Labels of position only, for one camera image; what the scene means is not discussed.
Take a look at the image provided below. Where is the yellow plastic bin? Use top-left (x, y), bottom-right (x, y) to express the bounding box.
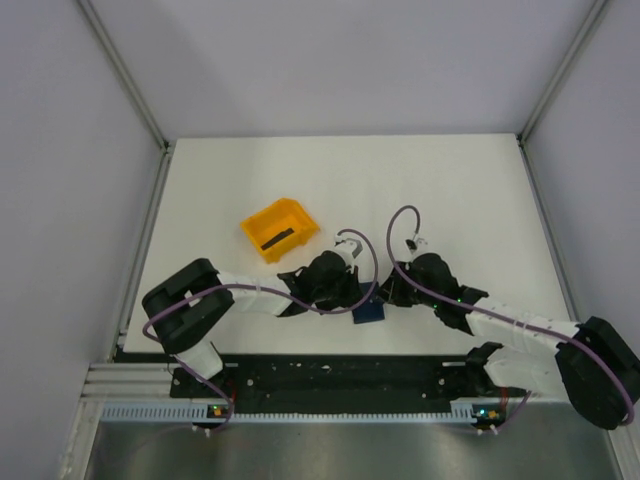
top-left (240, 198), bottom-right (320, 264)

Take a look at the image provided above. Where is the purple cable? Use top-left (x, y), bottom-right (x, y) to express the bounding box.
top-left (387, 204), bottom-right (636, 434)
top-left (142, 228), bottom-right (379, 434)

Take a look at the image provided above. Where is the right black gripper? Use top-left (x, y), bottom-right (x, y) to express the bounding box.
top-left (375, 261), bottom-right (441, 309)

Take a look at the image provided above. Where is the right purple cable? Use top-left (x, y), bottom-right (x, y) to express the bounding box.
top-left (387, 204), bottom-right (636, 434)

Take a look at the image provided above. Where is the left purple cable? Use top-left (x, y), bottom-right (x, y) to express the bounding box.
top-left (142, 228), bottom-right (379, 434)

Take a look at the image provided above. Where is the grey cable duct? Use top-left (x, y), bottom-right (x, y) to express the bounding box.
top-left (100, 402), bottom-right (505, 426)

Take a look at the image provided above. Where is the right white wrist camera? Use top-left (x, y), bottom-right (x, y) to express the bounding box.
top-left (405, 237), bottom-right (428, 254)

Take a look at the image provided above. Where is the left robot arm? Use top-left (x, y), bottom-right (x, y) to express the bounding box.
top-left (142, 250), bottom-right (362, 397)

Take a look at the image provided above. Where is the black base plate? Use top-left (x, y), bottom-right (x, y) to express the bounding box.
top-left (169, 352), bottom-right (529, 414)

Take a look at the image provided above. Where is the left aluminium frame post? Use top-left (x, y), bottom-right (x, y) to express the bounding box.
top-left (74, 0), bottom-right (170, 152)

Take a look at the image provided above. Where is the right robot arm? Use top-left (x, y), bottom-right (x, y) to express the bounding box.
top-left (378, 253), bottom-right (639, 430)

